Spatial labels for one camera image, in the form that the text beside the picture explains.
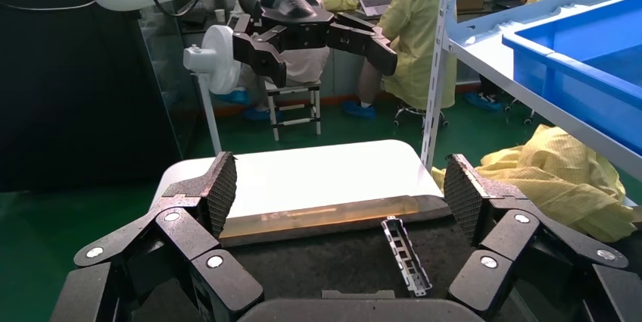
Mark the chrome office chair base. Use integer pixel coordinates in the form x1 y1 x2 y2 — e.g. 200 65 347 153
392 104 450 130

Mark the perforated grey shelf post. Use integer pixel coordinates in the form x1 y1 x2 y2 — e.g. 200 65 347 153
420 0 463 173

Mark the silver metal bracket part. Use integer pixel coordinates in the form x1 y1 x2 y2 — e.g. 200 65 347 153
380 215 433 298

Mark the black foam mat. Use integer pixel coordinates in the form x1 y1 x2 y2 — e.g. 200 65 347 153
218 194 482 305

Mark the yellow mesh cloth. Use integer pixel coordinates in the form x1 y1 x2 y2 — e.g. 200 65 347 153
431 123 642 243

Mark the blue shoe cover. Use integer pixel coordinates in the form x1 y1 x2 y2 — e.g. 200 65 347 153
463 91 503 112
342 100 377 120
243 106 282 123
215 87 252 106

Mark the white standing fan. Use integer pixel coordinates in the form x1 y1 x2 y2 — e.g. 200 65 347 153
182 24 243 158

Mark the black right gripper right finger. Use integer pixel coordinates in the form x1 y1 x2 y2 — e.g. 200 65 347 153
444 154 642 322

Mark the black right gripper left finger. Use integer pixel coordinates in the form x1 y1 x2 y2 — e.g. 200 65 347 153
50 152 264 322

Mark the blue plastic bin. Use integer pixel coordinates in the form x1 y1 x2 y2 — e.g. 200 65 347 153
501 0 642 155

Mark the person in white shirt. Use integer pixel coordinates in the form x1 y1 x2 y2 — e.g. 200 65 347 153
238 0 332 110

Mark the white step stool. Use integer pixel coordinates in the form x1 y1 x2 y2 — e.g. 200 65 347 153
264 78 322 142

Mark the black partition panel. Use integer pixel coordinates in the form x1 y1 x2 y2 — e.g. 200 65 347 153
0 0 184 192

